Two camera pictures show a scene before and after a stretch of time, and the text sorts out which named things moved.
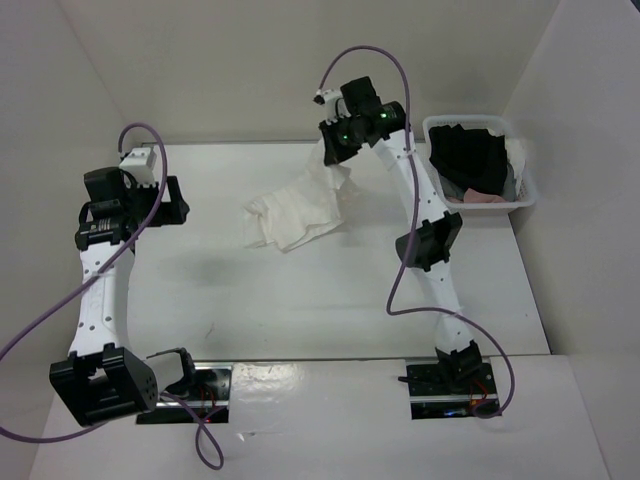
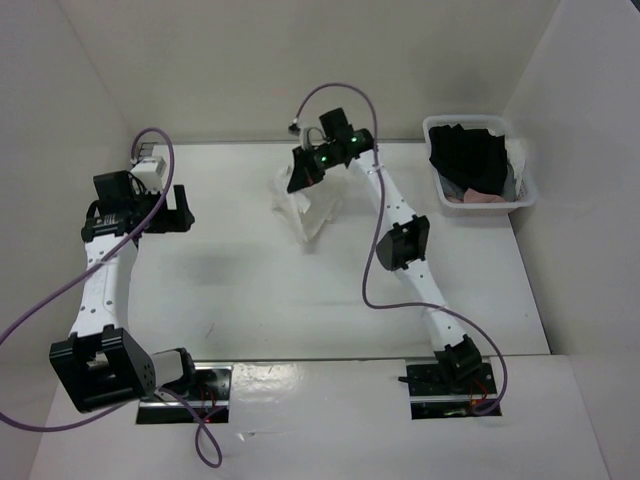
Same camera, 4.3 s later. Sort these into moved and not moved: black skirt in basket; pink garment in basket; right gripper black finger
Moved: right gripper black finger
Not moved: pink garment in basket; black skirt in basket
